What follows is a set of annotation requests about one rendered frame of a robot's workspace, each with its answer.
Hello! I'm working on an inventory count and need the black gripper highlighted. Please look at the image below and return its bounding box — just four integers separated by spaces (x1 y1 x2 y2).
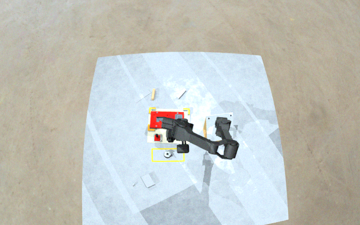
177 118 189 153

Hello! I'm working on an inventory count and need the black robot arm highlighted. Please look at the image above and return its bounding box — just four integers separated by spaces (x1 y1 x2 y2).
161 117 240 160

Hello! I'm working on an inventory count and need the grey flat bar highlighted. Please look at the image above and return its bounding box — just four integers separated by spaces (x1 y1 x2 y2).
134 90 150 103

